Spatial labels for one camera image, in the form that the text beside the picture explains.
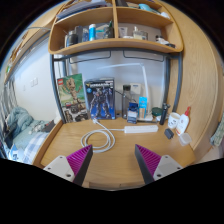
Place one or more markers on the small clear plastic container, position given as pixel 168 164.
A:
pixel 185 139

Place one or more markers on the white desk lamp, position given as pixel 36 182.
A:
pixel 146 83

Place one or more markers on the white wall-mounted device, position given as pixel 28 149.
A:
pixel 136 89

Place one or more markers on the dark clear water bottle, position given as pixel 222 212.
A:
pixel 126 103

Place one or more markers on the bed with teal blanket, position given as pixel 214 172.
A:
pixel 26 133

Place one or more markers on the grey metal desk frame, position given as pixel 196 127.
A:
pixel 178 80

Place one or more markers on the white cup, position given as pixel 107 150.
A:
pixel 173 120

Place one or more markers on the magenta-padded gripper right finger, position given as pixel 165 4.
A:
pixel 166 166

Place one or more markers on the tall light blue box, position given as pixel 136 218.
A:
pixel 142 106

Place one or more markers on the white power strip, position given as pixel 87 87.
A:
pixel 141 129

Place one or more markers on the green toy figure box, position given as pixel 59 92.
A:
pixel 71 96

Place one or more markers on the robot model kit box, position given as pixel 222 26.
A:
pixel 100 100

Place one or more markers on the white bottle with red cap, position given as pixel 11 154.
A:
pixel 182 125

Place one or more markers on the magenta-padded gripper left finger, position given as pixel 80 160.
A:
pixel 58 166

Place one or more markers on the small open blue box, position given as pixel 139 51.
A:
pixel 132 115

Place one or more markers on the wooden shelf unit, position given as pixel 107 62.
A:
pixel 116 43

